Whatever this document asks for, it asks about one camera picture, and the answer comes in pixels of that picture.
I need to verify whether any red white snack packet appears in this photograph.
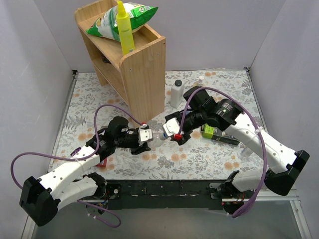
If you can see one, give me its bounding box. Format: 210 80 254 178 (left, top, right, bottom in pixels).
96 158 107 168

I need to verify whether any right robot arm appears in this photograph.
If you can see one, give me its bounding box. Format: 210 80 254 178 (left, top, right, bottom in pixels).
163 86 310 198

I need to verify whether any white bottle black cap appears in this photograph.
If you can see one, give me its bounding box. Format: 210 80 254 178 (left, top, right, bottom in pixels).
170 80 184 109

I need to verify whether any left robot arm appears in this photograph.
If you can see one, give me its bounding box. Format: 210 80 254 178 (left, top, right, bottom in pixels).
19 117 153 227

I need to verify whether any wooden shelf unit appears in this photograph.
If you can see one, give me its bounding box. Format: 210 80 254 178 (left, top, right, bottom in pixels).
74 0 166 122

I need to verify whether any green black product box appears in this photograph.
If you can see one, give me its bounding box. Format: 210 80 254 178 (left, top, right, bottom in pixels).
201 124 240 145

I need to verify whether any green chip bag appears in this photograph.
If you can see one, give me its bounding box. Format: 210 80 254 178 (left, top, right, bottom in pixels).
86 2 158 42

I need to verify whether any yellow squeeze bottle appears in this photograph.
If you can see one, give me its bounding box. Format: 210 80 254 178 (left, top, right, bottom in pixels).
116 0 135 55

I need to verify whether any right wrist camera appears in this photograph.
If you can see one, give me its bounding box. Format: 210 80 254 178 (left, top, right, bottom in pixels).
162 118 181 137

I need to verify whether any beige soap pump bottle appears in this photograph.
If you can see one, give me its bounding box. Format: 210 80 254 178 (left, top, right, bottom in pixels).
192 75 205 87

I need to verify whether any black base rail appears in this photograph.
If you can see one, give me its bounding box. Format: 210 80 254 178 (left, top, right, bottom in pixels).
36 178 257 212

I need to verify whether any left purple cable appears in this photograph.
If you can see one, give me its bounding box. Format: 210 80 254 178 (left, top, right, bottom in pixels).
10 104 148 228

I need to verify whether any clear plastic bottle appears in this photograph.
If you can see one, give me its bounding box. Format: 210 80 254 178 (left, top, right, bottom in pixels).
148 132 165 148

